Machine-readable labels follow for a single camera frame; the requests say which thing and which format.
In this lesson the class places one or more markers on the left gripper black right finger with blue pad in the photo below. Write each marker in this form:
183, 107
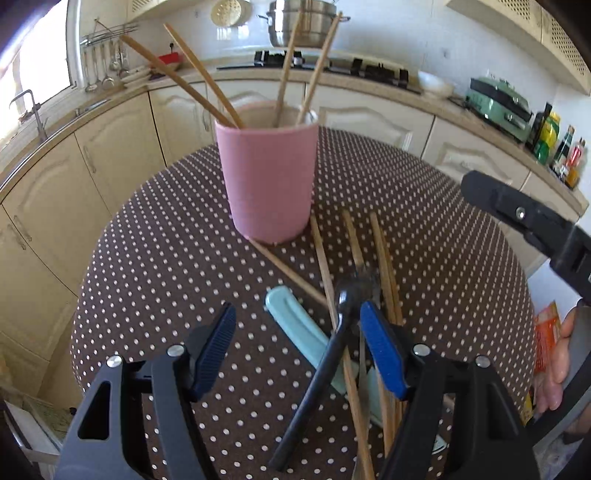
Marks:
488, 439

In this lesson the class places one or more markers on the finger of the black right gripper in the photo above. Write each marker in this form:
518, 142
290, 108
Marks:
505, 203

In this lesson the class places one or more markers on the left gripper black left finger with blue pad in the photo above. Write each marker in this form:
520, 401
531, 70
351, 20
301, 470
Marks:
108, 436

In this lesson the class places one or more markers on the light blue utensil handle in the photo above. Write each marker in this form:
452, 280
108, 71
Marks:
311, 341

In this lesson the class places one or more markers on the pink utensil cup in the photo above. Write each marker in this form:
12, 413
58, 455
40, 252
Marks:
269, 172

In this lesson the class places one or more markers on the long wooden chopstick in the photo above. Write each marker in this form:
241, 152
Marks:
233, 119

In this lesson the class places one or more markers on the cream lower kitchen cabinets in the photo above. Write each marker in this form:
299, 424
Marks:
56, 199

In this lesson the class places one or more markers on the person's hand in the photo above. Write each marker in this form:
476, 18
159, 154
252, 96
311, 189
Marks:
549, 390

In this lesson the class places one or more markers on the dark sauce bottle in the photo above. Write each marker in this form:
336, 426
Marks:
562, 151

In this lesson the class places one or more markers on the orange snack packet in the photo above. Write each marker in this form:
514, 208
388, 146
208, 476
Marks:
547, 324

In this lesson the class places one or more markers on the green bottle on counter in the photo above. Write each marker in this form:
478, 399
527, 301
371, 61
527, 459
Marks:
548, 137

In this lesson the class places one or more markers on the brown polka dot tablecloth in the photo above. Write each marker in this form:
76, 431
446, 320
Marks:
171, 257

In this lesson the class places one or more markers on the green electric grill appliance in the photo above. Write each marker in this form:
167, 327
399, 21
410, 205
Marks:
497, 102

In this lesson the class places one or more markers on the white bowl on counter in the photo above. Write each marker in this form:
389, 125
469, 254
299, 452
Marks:
435, 86

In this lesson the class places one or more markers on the steel steamer pot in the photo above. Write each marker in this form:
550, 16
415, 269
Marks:
308, 22

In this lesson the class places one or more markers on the chrome sink faucet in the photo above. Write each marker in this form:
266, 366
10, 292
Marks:
35, 112

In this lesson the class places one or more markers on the cream round strainer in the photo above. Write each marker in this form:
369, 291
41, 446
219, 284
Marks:
230, 13

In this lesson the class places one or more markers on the stacked white plates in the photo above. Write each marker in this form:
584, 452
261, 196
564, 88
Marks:
138, 74

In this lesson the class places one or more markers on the red bowl on counter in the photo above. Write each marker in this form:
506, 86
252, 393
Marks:
172, 60

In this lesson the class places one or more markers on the hanging steel ladles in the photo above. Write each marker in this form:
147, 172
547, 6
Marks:
104, 58

